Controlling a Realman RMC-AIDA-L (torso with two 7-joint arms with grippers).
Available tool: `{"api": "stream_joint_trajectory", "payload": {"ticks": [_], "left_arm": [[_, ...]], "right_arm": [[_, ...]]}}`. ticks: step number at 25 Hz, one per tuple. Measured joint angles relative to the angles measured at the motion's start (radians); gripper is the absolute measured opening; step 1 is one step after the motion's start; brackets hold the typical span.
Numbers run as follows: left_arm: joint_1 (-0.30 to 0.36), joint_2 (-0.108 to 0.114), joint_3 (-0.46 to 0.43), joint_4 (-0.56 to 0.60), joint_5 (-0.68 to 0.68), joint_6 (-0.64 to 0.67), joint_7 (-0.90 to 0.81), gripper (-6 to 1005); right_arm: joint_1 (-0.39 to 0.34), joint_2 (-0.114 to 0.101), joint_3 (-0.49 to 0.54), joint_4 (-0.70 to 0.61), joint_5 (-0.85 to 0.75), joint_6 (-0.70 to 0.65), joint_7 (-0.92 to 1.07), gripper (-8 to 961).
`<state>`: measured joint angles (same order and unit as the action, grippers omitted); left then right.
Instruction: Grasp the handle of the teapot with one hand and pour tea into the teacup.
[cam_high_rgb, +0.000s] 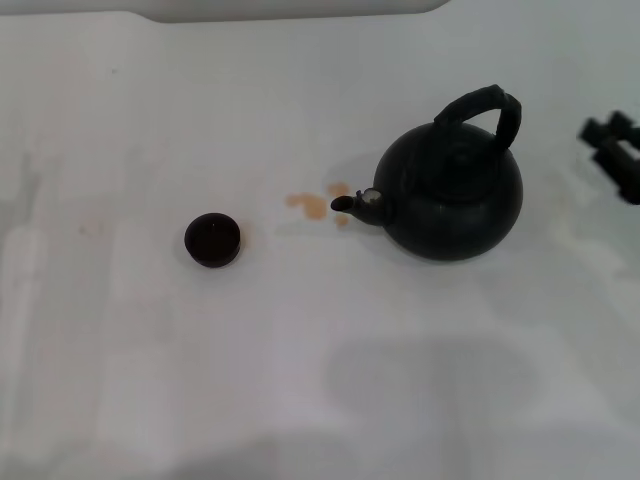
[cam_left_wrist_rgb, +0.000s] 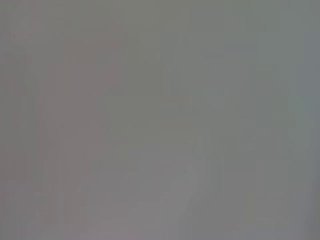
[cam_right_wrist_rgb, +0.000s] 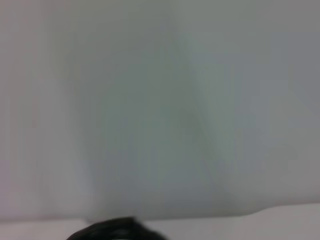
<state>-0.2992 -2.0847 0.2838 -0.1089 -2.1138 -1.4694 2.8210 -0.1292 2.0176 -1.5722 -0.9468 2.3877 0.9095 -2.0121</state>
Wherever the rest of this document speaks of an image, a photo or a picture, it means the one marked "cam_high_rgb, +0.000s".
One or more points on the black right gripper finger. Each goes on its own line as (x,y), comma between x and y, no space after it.
(625,131)
(617,167)

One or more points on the black round teapot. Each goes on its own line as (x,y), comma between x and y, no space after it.
(450,220)

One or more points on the dark small teacup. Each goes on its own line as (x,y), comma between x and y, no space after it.
(212,245)

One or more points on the orange tea spill stain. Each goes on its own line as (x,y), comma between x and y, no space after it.
(312,205)

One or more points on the white rounded board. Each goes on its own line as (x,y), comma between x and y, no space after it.
(300,10)

